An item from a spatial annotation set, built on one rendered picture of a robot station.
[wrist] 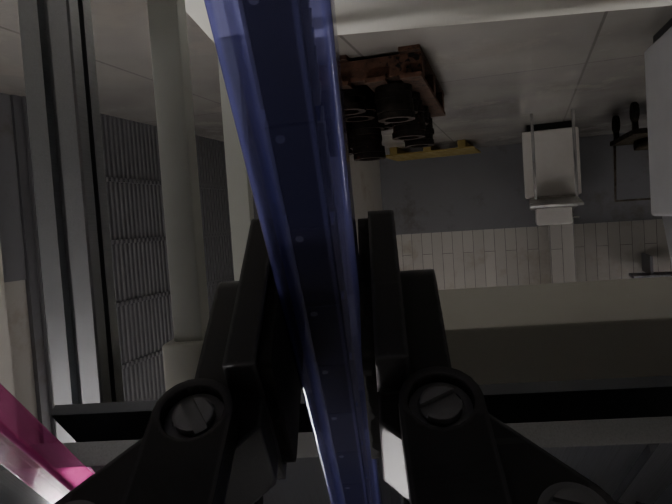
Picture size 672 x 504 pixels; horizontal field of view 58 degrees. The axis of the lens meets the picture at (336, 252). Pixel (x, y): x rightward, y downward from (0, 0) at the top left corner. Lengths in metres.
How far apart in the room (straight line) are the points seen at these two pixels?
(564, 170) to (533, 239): 1.94
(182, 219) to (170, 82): 0.13
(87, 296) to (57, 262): 0.03
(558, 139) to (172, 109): 6.19
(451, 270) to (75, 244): 8.09
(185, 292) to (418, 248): 7.97
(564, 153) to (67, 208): 6.34
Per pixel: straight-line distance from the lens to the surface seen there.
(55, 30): 0.53
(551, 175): 6.67
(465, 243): 8.45
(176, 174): 0.62
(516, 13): 0.93
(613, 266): 8.50
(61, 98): 0.52
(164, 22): 0.65
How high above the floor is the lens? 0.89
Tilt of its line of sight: 3 degrees up
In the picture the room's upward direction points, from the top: 176 degrees clockwise
